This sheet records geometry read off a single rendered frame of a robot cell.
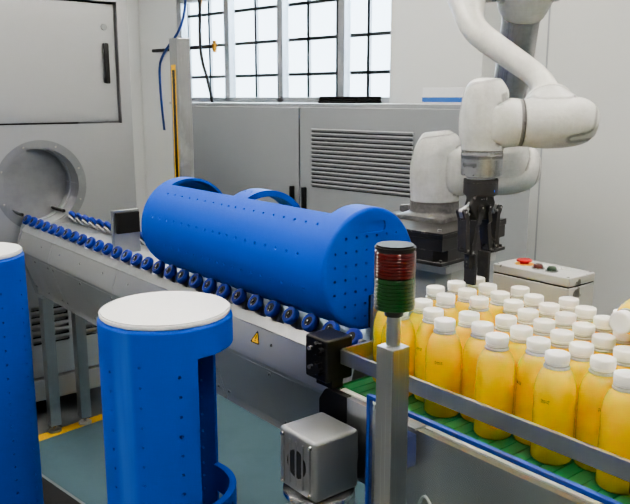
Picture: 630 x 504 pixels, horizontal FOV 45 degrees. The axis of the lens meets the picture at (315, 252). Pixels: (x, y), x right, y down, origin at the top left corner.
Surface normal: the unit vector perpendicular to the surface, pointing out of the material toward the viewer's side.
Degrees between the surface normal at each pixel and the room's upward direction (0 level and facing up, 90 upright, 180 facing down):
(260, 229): 60
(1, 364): 90
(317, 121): 90
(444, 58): 90
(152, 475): 90
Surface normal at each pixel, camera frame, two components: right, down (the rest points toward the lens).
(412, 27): -0.69, 0.15
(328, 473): 0.63, 0.15
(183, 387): 0.40, 0.19
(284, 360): -0.73, -0.21
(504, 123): 0.02, 0.24
